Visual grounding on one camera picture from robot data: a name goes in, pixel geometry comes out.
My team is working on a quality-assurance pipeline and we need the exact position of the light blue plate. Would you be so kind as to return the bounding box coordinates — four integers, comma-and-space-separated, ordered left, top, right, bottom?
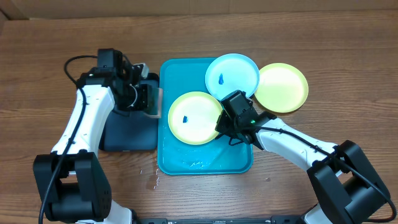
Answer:
205, 54, 259, 101

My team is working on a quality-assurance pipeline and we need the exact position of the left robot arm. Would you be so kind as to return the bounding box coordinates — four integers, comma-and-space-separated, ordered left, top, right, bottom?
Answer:
33, 49, 155, 223

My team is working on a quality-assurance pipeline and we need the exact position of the black plastic tray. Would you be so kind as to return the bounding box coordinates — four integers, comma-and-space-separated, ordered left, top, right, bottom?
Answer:
99, 73, 159, 152

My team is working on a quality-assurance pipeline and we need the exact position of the green scrubbing sponge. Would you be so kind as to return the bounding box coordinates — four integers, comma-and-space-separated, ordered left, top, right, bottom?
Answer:
144, 86, 164, 119

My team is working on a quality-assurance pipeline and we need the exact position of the yellow-green plate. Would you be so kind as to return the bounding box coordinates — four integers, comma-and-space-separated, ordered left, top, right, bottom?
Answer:
254, 63, 309, 113
167, 91, 223, 145

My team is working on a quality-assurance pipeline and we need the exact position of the yellow-green plate front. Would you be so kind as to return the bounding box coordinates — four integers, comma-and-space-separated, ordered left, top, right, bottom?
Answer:
167, 91, 223, 145

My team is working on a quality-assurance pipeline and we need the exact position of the teal plastic tray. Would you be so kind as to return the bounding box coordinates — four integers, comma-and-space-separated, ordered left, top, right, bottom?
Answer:
157, 57, 254, 175

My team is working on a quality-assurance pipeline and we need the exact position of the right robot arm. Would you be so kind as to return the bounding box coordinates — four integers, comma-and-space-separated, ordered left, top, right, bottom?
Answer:
216, 90, 397, 224

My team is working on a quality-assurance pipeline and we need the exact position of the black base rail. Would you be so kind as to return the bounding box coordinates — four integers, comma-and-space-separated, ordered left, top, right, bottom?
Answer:
133, 215, 305, 224

